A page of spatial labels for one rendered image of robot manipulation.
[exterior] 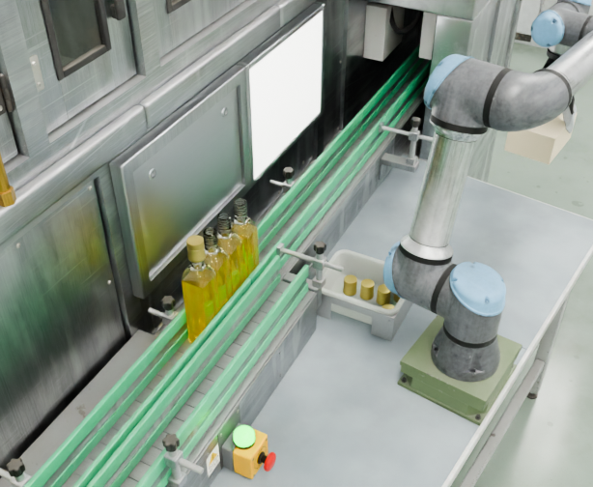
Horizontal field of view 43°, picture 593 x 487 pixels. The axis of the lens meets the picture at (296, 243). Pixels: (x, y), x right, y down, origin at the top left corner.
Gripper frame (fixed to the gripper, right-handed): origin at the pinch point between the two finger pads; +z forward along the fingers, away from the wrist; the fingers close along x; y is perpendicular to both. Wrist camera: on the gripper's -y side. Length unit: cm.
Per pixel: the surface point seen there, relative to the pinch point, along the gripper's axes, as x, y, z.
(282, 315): 26, -79, 20
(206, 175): 53, -70, -2
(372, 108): 55, 10, 17
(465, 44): 32.3, 20.6, -6.3
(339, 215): 40, -33, 26
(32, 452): 45, -134, 23
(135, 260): 49, -98, 2
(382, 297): 16, -50, 31
